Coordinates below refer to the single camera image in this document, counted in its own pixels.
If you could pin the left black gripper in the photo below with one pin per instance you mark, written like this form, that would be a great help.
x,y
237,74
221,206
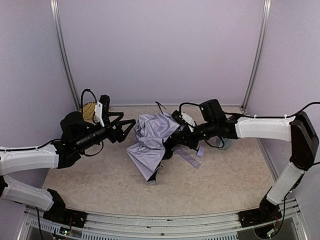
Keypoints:
x,y
113,131

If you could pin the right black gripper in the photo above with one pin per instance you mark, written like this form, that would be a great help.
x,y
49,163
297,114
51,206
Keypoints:
x,y
177,135

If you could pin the lavender folding umbrella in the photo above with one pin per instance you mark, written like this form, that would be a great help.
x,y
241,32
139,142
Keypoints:
x,y
150,133

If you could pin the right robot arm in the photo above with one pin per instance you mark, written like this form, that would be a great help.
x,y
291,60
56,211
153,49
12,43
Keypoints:
x,y
295,129

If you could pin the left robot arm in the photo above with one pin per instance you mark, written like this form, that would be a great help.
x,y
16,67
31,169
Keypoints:
x,y
77,136

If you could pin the yellow woven mat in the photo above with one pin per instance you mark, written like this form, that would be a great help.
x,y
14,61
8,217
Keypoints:
x,y
88,112

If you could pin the light blue mug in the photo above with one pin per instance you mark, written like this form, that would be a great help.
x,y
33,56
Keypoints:
x,y
223,143

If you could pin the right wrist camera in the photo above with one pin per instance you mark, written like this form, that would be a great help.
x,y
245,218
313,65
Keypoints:
x,y
184,119

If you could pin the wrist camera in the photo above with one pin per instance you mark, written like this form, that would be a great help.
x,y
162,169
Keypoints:
x,y
184,119
101,108

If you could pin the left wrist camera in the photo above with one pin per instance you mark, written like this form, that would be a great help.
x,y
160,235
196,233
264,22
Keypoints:
x,y
101,108

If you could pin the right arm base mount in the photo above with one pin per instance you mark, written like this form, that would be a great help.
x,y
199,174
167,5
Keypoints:
x,y
258,216

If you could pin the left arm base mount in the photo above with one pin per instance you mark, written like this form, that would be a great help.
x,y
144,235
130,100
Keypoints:
x,y
66,216

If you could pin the left aluminium frame post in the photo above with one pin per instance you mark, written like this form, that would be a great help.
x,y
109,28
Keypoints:
x,y
54,5

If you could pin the aluminium frame post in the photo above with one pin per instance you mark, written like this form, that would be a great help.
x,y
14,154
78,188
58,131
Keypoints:
x,y
54,5
258,53

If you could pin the front aluminium rail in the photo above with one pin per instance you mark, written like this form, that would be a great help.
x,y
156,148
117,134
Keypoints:
x,y
216,226

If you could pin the right aluminium frame post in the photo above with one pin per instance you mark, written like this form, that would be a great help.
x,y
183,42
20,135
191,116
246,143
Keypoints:
x,y
258,53

